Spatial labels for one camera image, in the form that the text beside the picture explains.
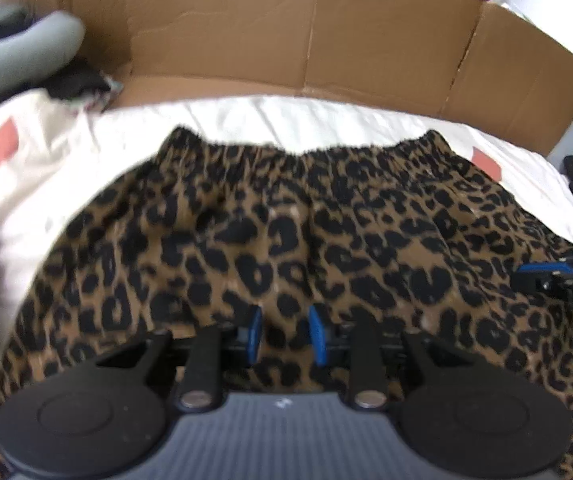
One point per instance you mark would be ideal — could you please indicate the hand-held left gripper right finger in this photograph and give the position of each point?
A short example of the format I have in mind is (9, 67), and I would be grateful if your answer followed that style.
(318, 335)

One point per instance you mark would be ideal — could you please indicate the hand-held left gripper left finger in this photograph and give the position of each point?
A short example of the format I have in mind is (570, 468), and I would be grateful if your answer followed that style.
(254, 335)

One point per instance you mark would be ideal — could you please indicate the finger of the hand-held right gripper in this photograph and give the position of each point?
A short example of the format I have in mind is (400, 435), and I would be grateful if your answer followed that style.
(536, 277)

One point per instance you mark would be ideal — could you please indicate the leopard print skirt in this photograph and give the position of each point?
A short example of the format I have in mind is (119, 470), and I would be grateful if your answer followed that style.
(266, 240)

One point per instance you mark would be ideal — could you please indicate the white printed plastic packet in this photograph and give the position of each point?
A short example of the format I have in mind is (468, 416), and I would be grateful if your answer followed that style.
(511, 7)

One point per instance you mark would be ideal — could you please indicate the brown cardboard sheet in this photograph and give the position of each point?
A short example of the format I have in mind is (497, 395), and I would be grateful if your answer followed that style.
(266, 35)

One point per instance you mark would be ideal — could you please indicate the black cloth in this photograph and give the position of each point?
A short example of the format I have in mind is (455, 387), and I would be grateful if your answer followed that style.
(76, 85)

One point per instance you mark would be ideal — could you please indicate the grey neck pillow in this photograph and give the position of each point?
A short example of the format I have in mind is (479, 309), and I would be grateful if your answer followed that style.
(26, 50)

